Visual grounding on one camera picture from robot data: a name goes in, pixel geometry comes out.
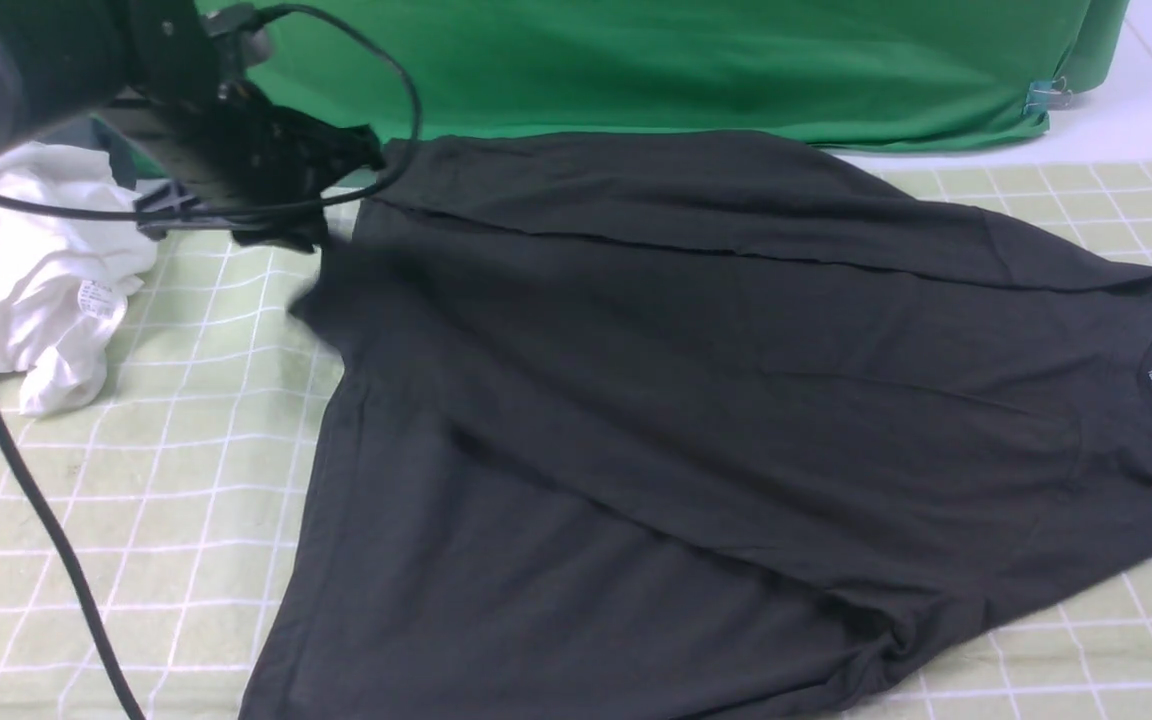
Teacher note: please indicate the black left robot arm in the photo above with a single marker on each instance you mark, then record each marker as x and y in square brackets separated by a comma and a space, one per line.
[172, 81]

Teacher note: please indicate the dark gray long-sleeve shirt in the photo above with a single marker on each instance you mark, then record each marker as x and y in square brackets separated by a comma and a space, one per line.
[689, 426]

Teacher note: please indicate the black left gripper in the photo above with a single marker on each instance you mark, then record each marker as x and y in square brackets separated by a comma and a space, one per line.
[242, 165]

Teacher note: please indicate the light green checkered tablecloth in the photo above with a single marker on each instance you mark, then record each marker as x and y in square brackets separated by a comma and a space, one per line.
[182, 490]

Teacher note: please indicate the blue binder clip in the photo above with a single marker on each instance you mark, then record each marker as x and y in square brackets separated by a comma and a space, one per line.
[1046, 95]

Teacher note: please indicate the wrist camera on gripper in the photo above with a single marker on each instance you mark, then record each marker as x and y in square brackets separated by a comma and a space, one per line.
[238, 32]

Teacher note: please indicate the crumpled white shirt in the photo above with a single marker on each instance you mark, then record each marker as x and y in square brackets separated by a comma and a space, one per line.
[64, 286]

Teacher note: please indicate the green backdrop cloth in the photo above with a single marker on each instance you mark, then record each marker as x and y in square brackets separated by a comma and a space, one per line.
[876, 77]

